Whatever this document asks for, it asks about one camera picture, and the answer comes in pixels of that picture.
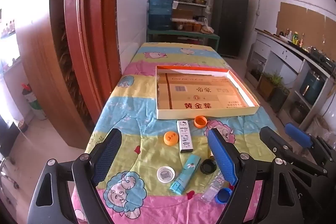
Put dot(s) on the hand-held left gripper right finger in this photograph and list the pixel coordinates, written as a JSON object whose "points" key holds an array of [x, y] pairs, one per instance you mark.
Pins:
{"points": [[223, 158]]}

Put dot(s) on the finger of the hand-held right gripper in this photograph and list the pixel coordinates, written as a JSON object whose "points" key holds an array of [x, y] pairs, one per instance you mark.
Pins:
{"points": [[273, 138], [299, 134]]}

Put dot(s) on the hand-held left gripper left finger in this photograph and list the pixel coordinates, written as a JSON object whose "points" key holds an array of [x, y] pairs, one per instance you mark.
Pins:
{"points": [[107, 158]]}

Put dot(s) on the black bottle cap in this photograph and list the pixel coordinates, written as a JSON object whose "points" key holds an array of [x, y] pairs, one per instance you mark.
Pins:
{"points": [[207, 166]]}

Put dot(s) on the clear plastic packet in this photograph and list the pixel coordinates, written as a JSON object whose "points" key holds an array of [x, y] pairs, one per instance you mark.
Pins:
{"points": [[211, 190]]}

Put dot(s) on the blue bottle cap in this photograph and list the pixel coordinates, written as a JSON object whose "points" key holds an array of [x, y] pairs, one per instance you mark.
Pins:
{"points": [[223, 195]]}

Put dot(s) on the teal lighter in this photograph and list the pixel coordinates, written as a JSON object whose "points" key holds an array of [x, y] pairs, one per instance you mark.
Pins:
{"points": [[185, 174]]}

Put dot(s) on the orange ribbed bottle cap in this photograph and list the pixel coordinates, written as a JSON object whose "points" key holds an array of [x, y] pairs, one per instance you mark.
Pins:
{"points": [[200, 121]]}

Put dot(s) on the white cartoon-print lighter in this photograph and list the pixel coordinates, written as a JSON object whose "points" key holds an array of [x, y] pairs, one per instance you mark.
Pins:
{"points": [[185, 134]]}

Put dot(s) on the orange printed-top bottle cap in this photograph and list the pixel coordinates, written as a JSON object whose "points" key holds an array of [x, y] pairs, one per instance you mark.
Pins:
{"points": [[171, 138]]}

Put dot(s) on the white bottle cap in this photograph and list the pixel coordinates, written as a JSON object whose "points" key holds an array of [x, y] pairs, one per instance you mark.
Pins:
{"points": [[166, 174]]}

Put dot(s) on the shallow orange-rimmed cardboard box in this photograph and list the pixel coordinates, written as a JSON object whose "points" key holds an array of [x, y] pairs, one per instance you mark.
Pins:
{"points": [[199, 92]]}

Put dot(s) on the metal cooking pot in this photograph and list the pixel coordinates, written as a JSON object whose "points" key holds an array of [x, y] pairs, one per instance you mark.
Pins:
{"points": [[298, 111]]}

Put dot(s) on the dark planter with plant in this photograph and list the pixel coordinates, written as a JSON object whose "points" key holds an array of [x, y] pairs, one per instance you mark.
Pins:
{"points": [[279, 98]]}

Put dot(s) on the teal kitchen appliance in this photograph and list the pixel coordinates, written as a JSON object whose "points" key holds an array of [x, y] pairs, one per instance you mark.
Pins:
{"points": [[312, 85]]}

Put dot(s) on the brown planter with plant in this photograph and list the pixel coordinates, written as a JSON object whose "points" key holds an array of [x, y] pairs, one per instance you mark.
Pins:
{"points": [[266, 86]]}

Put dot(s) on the cartoon sheep printed blanket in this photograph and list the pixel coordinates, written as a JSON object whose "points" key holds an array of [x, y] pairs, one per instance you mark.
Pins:
{"points": [[147, 108]]}

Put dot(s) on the gas stove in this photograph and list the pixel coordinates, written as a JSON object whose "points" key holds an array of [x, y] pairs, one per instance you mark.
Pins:
{"points": [[324, 60]]}

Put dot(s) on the white kitchen counter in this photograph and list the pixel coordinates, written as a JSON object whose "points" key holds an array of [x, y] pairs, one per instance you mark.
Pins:
{"points": [[283, 53]]}

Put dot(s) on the green bottle with red cap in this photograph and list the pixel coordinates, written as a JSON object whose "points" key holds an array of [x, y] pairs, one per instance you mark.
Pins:
{"points": [[34, 103]]}

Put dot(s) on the row of condiment bottles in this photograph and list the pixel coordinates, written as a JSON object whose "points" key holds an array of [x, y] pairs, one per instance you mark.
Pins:
{"points": [[295, 37]]}

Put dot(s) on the dark chair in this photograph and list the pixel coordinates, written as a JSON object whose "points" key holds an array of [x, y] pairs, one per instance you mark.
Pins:
{"points": [[6, 140]]}

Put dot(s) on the dark refrigerator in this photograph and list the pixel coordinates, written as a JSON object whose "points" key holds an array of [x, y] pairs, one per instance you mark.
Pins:
{"points": [[228, 22]]}

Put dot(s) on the plastic bag of food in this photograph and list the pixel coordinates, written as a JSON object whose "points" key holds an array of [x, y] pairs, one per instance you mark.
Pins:
{"points": [[207, 29]]}

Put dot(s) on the green table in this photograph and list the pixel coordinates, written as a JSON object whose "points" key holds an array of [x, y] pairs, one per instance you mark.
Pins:
{"points": [[183, 33]]}

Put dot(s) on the red-brown wooden door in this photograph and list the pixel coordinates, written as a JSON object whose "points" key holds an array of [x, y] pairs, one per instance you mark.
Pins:
{"points": [[78, 29]]}

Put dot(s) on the row of preserve jars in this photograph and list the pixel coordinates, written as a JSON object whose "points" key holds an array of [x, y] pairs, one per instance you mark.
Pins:
{"points": [[187, 26]]}

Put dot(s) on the blue water jug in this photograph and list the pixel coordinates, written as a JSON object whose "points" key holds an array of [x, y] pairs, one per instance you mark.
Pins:
{"points": [[160, 11]]}

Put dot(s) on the cardboard wall sheets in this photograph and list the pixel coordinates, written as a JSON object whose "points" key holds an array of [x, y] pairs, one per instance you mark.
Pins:
{"points": [[294, 16]]}

